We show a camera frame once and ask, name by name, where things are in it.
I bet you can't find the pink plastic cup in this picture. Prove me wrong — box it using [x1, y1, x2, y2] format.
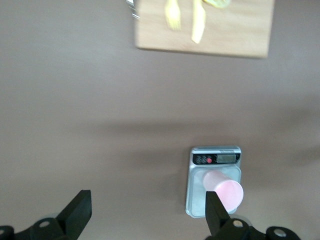
[202, 169, 245, 213]

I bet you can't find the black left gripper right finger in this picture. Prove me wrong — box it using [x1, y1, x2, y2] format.
[204, 191, 301, 240]

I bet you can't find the brown table cover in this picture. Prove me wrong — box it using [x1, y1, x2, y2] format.
[0, 0, 320, 240]

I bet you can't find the yellow lemon slice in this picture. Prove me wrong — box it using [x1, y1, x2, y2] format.
[203, 0, 225, 10]

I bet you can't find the metal cutting board handle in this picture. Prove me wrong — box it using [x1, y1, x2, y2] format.
[126, 0, 140, 20]

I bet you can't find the silver digital kitchen scale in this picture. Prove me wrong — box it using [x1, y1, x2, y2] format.
[184, 145, 243, 219]

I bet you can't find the yellow plastic fork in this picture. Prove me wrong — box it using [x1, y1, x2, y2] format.
[164, 0, 182, 31]

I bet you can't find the wooden cutting board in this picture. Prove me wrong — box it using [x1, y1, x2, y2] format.
[134, 0, 275, 60]

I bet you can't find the yellow plastic knife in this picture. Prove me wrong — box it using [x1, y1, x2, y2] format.
[191, 0, 207, 45]

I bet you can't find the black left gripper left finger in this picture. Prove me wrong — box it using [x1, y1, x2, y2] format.
[0, 189, 92, 240]

